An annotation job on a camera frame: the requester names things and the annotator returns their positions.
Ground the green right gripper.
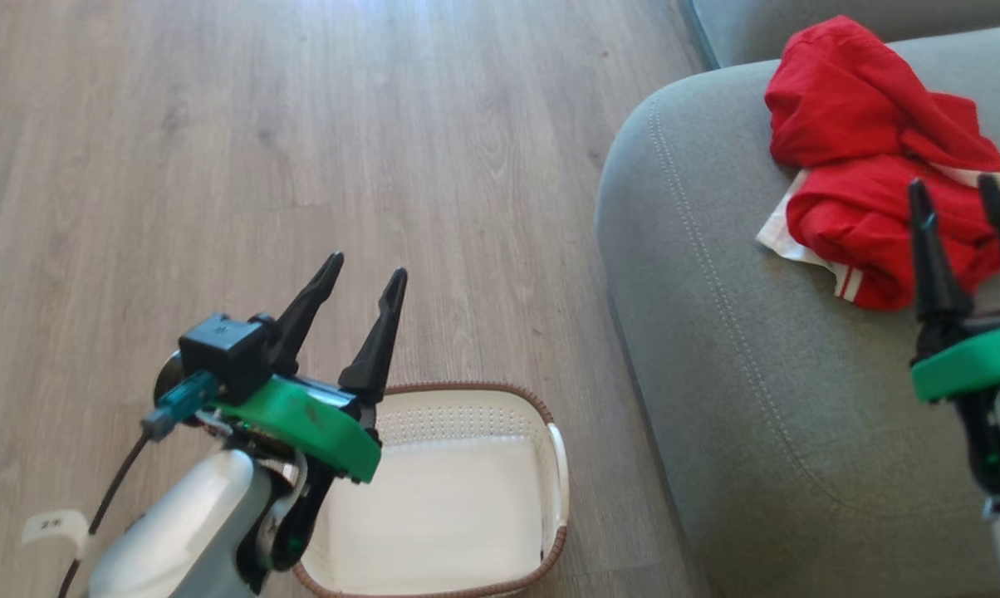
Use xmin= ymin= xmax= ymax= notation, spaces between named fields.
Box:
xmin=907 ymin=173 xmax=1000 ymax=509

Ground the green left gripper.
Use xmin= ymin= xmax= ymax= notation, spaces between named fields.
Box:
xmin=216 ymin=252 xmax=409 ymax=594

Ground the red and white garment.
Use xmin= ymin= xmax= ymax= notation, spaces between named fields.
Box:
xmin=754 ymin=14 xmax=1000 ymax=313

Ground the white brown-rimmed laundry basket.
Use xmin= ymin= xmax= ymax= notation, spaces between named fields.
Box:
xmin=288 ymin=381 xmax=570 ymax=598

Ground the grey fabric sofa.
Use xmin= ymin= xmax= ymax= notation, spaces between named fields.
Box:
xmin=595 ymin=0 xmax=1000 ymax=598

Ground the thin black cable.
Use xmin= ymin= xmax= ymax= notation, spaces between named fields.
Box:
xmin=56 ymin=370 xmax=220 ymax=598

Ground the white cable label tag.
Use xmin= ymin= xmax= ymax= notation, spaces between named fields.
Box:
xmin=22 ymin=508 xmax=91 ymax=560

